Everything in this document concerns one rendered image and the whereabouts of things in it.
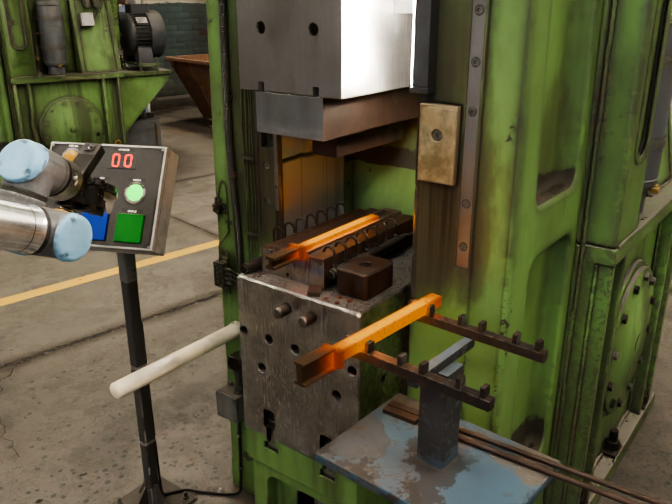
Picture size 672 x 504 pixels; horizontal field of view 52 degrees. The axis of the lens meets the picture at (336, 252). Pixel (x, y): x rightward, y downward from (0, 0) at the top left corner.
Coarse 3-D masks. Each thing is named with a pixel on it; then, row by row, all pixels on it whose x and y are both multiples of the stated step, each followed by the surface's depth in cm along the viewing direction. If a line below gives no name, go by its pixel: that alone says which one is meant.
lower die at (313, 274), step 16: (384, 208) 197; (320, 224) 190; (336, 224) 187; (368, 224) 184; (400, 224) 187; (288, 240) 178; (304, 240) 175; (336, 240) 172; (352, 240) 174; (368, 240) 175; (384, 240) 182; (320, 256) 163; (336, 256) 165; (352, 256) 171; (384, 256) 184; (272, 272) 173; (288, 272) 170; (304, 272) 167; (320, 272) 163
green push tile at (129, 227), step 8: (120, 216) 179; (128, 216) 178; (136, 216) 178; (144, 216) 178; (120, 224) 178; (128, 224) 178; (136, 224) 177; (120, 232) 178; (128, 232) 178; (136, 232) 177; (120, 240) 178; (128, 240) 177; (136, 240) 177
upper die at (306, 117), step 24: (264, 96) 159; (288, 96) 154; (360, 96) 159; (384, 96) 167; (408, 96) 176; (264, 120) 161; (288, 120) 156; (312, 120) 152; (336, 120) 154; (360, 120) 162; (384, 120) 170
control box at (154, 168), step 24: (72, 144) 186; (96, 168) 183; (120, 168) 182; (144, 168) 181; (168, 168) 182; (120, 192) 181; (144, 192) 179; (168, 192) 183; (168, 216) 184; (144, 240) 177
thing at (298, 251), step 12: (372, 216) 188; (336, 228) 178; (348, 228) 178; (312, 240) 169; (324, 240) 171; (276, 252) 160; (288, 252) 160; (300, 252) 163; (276, 264) 159; (288, 264) 161
